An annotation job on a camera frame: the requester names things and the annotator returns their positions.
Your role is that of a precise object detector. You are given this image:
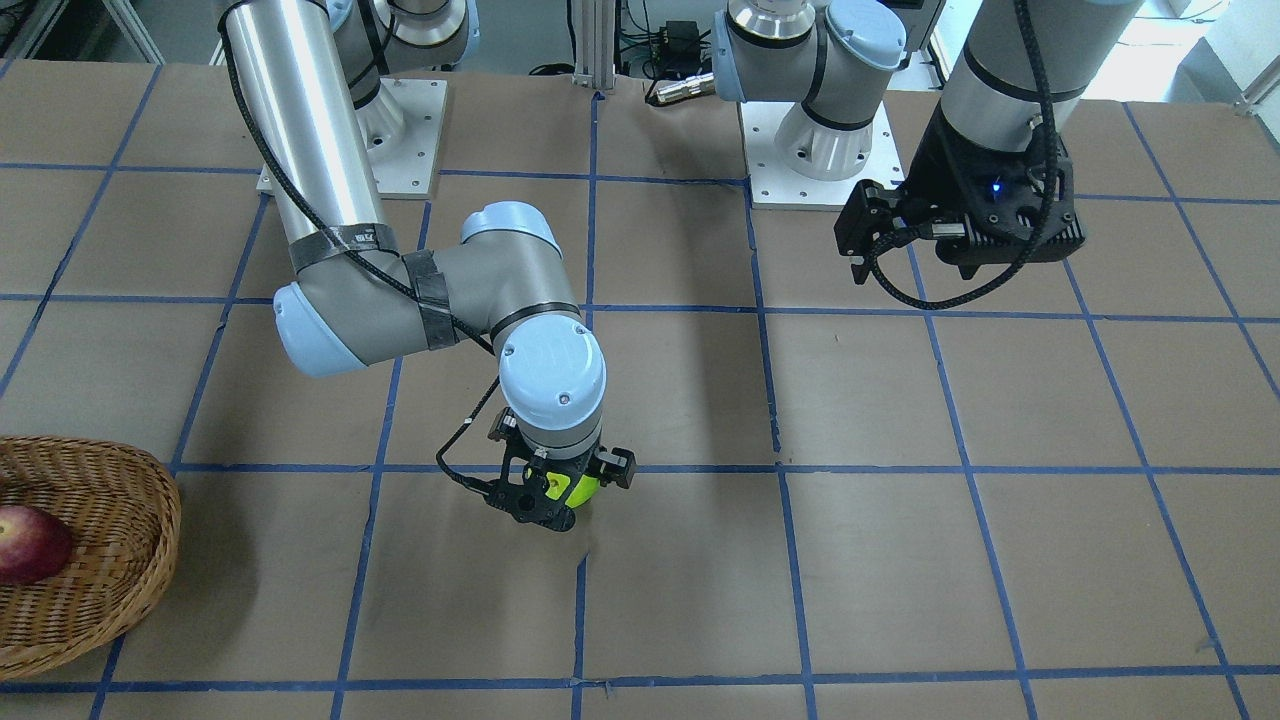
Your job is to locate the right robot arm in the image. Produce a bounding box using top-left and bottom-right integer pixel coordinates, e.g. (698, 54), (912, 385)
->
(218, 1), (636, 532)

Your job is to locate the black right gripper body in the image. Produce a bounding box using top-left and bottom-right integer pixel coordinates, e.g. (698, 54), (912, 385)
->
(485, 415), (602, 502)

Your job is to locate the red apple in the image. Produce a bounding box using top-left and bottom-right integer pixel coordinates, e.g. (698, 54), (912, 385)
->
(1, 505), (74, 585)

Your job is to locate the green apple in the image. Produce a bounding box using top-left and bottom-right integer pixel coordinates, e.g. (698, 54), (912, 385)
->
(547, 471), (602, 509)

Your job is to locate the woven wicker basket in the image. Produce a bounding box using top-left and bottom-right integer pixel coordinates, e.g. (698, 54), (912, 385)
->
(1, 436), (180, 680)

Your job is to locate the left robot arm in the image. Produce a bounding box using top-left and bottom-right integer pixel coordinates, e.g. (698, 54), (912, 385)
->
(710, 1), (1140, 295)

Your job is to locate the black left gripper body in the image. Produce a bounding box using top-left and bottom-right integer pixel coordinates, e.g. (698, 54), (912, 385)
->
(892, 109), (1087, 279)

